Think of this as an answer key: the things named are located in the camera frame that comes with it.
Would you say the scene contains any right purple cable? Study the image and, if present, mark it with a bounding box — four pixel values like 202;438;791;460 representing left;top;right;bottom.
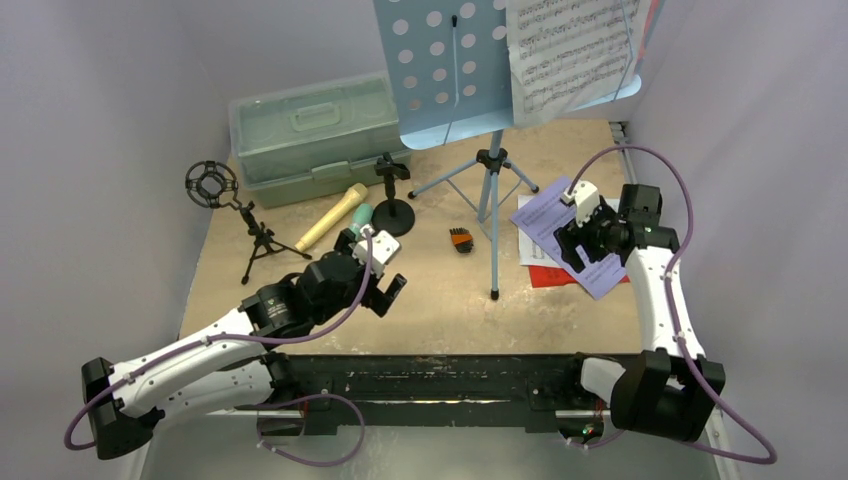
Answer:
566;145;780;466

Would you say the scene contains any cream yellow microphone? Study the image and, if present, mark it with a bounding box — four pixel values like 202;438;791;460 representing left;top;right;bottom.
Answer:
295;183;368;253

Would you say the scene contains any orange black hex key set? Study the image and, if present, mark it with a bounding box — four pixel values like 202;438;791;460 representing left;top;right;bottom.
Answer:
449;227;474;254

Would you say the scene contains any black round-base microphone stand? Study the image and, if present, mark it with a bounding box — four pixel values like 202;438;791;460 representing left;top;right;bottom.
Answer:
371;152;415;237

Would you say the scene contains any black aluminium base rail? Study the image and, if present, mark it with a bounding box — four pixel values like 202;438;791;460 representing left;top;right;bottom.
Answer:
135;354;737;439

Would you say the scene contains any grey-green plastic toolbox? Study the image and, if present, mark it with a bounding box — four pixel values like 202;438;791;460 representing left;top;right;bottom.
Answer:
229;72;412;209

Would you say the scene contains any mint green microphone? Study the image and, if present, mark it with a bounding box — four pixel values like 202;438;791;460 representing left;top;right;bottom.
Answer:
349;203;373;241

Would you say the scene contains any light blue music stand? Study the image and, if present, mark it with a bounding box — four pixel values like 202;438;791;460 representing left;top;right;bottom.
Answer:
372;0;644;303

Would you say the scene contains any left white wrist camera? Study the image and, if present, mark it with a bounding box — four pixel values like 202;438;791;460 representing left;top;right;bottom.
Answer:
352;224;402;279

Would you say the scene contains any purple cable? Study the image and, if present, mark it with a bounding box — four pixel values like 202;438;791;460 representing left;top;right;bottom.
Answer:
566;145;780;466
63;230;376;469

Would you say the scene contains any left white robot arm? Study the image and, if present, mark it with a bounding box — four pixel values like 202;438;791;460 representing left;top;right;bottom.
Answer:
63;225;406;460

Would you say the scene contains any black tripod microphone stand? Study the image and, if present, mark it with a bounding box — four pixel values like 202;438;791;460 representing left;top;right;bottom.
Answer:
184;160;313;285

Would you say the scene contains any white sheet music page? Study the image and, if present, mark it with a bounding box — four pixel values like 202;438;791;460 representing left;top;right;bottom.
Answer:
506;0;662;128
510;195;569;268

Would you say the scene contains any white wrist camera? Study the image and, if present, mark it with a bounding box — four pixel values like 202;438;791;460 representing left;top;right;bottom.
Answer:
352;224;402;279
560;180;601;227

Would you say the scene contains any lavender sheet music page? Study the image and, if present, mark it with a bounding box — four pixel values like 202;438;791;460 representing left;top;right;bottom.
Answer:
510;176;629;300

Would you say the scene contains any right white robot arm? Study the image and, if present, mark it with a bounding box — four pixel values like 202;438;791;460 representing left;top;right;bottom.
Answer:
554;181;726;443

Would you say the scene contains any red sheet music page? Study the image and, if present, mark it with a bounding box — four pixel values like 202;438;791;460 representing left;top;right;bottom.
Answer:
528;266;630;295

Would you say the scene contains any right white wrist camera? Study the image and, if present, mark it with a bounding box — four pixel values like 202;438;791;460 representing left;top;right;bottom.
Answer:
560;180;601;227

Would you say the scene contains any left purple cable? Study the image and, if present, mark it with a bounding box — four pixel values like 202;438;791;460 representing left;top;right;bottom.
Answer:
63;230;376;469

